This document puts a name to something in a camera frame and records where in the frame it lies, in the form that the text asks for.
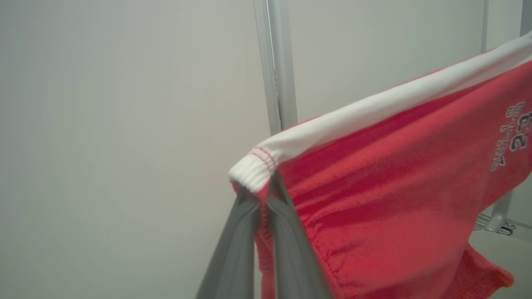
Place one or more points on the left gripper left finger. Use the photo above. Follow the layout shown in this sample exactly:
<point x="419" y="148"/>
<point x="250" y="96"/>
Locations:
<point x="235" y="257"/>

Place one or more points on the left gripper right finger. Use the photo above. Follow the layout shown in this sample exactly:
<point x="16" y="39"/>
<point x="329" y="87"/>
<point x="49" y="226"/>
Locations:
<point x="291" y="257"/>

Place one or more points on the red basketball shorts number 23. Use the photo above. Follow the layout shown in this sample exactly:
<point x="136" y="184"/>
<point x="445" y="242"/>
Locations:
<point x="395" y="187"/>

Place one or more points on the grey partition post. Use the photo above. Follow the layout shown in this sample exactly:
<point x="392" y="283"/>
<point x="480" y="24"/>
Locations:
<point x="282" y="62"/>

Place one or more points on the grey metal frame post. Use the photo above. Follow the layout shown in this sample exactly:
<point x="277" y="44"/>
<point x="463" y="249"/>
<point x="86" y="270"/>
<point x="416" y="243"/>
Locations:
<point x="501" y="211"/>

